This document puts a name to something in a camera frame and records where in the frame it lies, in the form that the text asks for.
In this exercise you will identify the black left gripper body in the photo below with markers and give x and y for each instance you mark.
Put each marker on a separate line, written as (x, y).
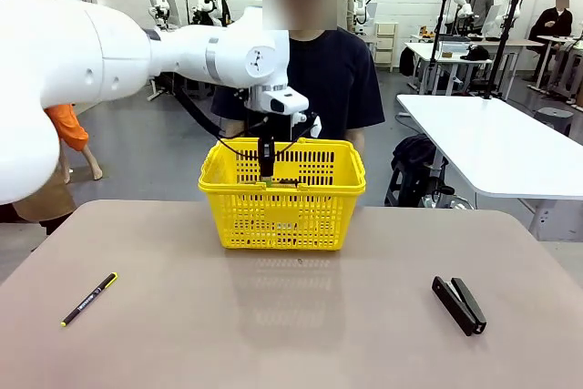
(273, 125)

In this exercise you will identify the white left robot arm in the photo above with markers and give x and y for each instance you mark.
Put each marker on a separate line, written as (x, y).
(68, 56)

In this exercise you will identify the yellow plastic shopping basket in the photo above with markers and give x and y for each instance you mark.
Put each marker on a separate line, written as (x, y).
(282, 218)

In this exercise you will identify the person in navy T-shirt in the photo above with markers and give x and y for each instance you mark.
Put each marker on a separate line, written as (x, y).
(337, 84)

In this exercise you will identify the person in grey sweater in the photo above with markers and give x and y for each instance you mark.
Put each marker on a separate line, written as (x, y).
(480, 2)

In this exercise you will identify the person in dark sweater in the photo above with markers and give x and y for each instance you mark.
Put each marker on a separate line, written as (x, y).
(551, 27)

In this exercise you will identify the white drawer cabinet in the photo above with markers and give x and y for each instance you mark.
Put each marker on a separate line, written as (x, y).
(386, 43)

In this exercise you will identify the black backpack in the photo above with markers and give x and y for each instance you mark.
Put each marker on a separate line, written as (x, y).
(412, 152)

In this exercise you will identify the white background desk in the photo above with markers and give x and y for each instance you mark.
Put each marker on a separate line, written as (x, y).
(423, 49)

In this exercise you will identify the black pen with yellow ends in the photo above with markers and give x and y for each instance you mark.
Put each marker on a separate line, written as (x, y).
(88, 300)

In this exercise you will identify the black stapler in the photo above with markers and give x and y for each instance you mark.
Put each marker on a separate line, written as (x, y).
(457, 307)

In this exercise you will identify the grey plastic stool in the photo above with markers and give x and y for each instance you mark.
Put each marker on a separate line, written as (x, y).
(553, 118)

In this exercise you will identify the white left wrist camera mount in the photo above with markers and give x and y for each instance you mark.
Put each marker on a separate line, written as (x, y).
(314, 127)

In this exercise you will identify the black camera stand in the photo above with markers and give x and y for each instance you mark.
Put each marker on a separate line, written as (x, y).
(438, 43)
(501, 43)

